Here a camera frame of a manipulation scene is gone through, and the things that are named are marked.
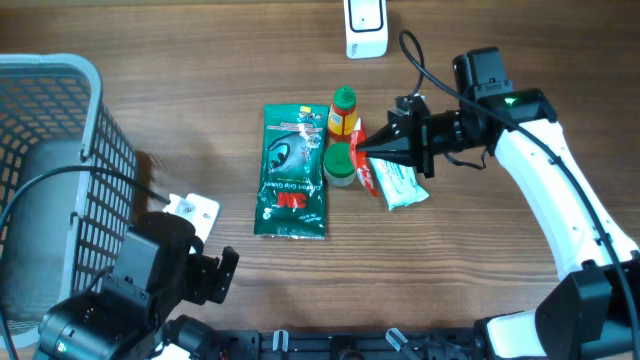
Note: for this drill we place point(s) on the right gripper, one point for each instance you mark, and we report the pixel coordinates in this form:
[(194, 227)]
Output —
[(420, 130)]

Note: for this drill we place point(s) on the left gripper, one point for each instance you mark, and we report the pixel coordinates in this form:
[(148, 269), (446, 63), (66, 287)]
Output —
[(212, 277)]

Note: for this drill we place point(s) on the mint wet wipes pack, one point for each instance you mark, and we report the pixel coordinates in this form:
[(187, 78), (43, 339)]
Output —
[(398, 183)]

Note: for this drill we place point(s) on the red snack stick packet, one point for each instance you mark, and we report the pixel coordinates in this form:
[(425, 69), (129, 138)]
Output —
[(359, 159)]

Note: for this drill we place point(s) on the yellow red sauce bottle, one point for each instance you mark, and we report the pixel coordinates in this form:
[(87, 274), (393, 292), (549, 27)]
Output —
[(343, 114)]

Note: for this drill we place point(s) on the green lid glass jar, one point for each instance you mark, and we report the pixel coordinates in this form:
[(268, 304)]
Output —
[(337, 166)]

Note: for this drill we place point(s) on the green 3M gloves packet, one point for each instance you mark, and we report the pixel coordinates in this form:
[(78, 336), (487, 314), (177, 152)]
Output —
[(291, 197)]

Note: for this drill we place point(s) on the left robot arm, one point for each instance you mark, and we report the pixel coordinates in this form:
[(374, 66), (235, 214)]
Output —
[(160, 264)]

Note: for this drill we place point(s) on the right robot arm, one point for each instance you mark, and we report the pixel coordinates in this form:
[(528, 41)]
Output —
[(594, 310)]

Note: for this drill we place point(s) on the white barcode scanner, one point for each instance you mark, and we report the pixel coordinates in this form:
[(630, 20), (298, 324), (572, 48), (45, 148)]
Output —
[(366, 28)]

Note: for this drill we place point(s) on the grey plastic mesh basket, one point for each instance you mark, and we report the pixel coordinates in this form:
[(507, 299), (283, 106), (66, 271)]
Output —
[(65, 229)]

